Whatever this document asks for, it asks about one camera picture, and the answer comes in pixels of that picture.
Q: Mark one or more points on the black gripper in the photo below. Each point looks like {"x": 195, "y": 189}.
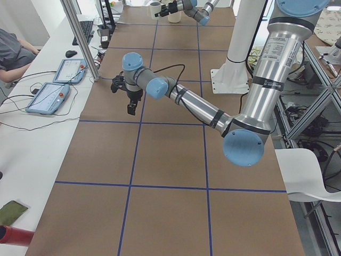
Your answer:
{"x": 172, "y": 7}
{"x": 134, "y": 95}

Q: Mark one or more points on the white ribbed mug grey inside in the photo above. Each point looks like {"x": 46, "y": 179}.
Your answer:
{"x": 154, "y": 10}

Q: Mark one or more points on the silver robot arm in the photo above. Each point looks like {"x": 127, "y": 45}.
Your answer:
{"x": 189, "y": 8}
{"x": 291, "y": 23}

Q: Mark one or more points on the cream oval bin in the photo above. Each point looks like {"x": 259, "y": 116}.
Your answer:
{"x": 174, "y": 17}

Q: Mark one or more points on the blue teach pendant far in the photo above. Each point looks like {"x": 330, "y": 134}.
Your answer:
{"x": 70, "y": 71}

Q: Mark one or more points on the blue teach pendant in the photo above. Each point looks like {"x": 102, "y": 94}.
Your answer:
{"x": 48, "y": 99}
{"x": 70, "y": 71}

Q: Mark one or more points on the black power adapter box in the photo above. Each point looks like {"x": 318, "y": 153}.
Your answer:
{"x": 104, "y": 35}

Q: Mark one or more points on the blue teach pendant near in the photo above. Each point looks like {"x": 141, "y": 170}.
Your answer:
{"x": 48, "y": 99}

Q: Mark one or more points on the black computer mouse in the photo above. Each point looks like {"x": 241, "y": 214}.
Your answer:
{"x": 70, "y": 53}

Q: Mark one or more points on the black keyboard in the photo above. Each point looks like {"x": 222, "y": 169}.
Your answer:
{"x": 87, "y": 28}

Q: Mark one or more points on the person in grey shirt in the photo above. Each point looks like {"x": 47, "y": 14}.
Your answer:
{"x": 16, "y": 56}

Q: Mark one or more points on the green bean bag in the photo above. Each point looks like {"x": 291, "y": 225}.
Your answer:
{"x": 11, "y": 211}

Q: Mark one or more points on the red cylinder bottle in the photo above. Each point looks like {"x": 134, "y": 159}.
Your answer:
{"x": 16, "y": 236}

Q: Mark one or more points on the white plastic chair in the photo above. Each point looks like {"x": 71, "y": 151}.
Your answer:
{"x": 302, "y": 176}

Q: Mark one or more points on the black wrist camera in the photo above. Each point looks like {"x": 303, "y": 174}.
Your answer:
{"x": 118, "y": 83}

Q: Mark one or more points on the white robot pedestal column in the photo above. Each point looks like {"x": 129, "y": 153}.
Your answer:
{"x": 232, "y": 77}

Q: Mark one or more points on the aluminium frame post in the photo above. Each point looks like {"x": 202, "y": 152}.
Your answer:
{"x": 81, "y": 40}

